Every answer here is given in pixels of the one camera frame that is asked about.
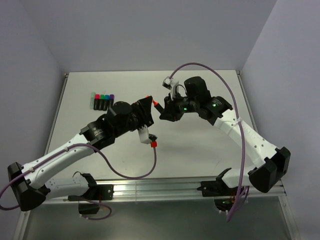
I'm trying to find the black pink tip highlighter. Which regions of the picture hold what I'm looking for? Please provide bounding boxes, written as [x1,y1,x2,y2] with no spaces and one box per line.
[93,99,99,111]

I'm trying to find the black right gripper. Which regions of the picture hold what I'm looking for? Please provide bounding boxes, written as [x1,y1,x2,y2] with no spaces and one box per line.
[159,91,199,122]

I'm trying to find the pale green capped highlighter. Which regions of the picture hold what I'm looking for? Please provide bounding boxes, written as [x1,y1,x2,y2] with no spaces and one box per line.
[89,97,95,110]

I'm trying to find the black green tip highlighter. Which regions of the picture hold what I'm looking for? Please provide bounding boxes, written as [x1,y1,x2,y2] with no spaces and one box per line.
[98,99,105,111]

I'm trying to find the aluminium front rail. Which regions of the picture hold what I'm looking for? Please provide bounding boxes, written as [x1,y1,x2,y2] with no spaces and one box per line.
[24,176,286,205]

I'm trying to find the black purple tip highlighter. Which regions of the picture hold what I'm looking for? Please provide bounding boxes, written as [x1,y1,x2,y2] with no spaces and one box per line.
[108,99,115,108]

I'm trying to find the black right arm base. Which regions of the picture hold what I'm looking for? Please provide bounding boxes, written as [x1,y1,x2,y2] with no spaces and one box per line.
[196,176,238,212]

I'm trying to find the black orange tip highlighter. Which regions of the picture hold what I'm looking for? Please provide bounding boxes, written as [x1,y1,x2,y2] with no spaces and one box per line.
[152,100,164,114]

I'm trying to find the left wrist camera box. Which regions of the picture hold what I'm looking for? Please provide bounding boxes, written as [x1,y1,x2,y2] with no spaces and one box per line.
[137,125,158,148]

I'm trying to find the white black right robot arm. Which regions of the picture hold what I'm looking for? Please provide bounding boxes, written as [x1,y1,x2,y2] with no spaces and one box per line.
[159,76,291,195]

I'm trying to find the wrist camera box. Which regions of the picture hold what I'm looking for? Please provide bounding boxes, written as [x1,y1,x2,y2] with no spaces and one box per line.
[137,125,158,148]
[162,76,179,100]

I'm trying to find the black blue tip highlighter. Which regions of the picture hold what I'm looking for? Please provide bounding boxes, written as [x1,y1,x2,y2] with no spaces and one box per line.
[103,99,109,111]

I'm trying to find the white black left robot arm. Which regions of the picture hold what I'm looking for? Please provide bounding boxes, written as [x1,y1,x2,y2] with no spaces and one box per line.
[7,96,157,212]

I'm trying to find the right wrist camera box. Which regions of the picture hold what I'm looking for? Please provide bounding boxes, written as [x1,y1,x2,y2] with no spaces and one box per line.
[162,76,179,100]

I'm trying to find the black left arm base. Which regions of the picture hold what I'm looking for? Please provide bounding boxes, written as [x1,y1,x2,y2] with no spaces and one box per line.
[67,184,114,220]

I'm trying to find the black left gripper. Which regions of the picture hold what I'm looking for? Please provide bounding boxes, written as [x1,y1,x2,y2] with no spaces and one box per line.
[114,95,154,138]

